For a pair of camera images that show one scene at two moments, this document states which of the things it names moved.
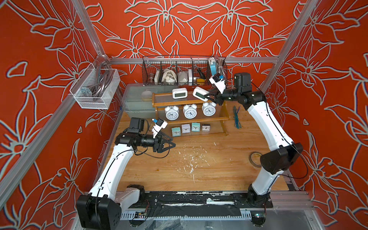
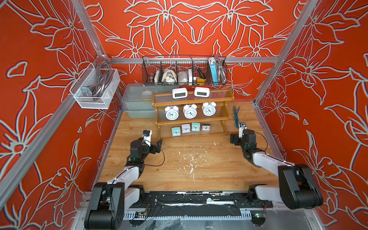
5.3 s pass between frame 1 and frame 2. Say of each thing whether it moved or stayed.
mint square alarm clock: stayed
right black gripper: moved
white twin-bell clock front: stayed
